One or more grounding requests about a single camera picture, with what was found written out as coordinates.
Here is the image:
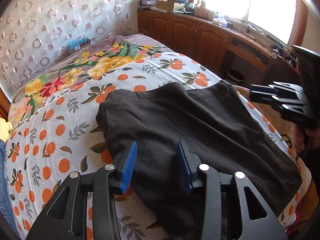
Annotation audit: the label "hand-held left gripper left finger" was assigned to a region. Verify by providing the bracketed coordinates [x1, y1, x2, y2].
[26, 140, 138, 240]

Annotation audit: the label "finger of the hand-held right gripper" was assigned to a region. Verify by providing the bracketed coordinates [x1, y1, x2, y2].
[250, 81, 305, 93]
[249, 92, 308, 113]

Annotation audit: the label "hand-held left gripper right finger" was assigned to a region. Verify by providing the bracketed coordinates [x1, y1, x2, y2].
[176, 140, 288, 240]

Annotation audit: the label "black pants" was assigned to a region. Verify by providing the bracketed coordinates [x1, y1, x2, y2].
[96, 80, 303, 240]

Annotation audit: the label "person's right hand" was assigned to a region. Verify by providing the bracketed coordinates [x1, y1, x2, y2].
[291, 124, 307, 152]

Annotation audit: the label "small black tripod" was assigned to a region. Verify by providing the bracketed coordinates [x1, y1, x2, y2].
[283, 52, 297, 67]
[274, 42, 286, 56]

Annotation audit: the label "dark flat panel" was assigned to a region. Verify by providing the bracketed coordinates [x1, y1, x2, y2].
[291, 44, 320, 88]

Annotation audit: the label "round grey basin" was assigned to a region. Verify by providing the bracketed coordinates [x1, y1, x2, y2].
[226, 68, 246, 83]

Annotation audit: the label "orange fruit print bedsheet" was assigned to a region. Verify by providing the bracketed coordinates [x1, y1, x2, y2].
[5, 51, 313, 240]

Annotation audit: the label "white tissue box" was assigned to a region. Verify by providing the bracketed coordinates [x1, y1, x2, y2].
[212, 17, 228, 27]

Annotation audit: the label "floral blanket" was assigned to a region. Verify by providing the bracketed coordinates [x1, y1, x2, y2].
[11, 34, 173, 121]

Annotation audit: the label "white plastic jug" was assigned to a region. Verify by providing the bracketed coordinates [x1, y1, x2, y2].
[194, 1, 210, 18]

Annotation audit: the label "wooden cabinet counter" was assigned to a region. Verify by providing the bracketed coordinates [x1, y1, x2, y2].
[137, 7, 301, 81]

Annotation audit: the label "dark blue jeans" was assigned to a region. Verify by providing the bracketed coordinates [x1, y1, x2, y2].
[0, 139, 20, 233]

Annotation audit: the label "small cardboard box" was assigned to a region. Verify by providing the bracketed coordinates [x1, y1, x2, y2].
[69, 41, 93, 56]

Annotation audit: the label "yellow cloth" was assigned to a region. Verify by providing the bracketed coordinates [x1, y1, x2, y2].
[0, 118, 12, 141]

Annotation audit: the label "open cardboard box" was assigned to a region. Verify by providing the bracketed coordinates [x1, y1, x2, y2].
[155, 0, 187, 12]

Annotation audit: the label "pile of papers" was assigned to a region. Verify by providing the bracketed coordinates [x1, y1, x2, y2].
[137, 0, 163, 8]

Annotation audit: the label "circle pattern sheer curtain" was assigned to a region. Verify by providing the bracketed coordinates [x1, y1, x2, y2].
[0, 0, 133, 93]

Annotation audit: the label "wooden frame window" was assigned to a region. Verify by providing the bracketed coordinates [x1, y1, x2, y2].
[189, 0, 308, 53]

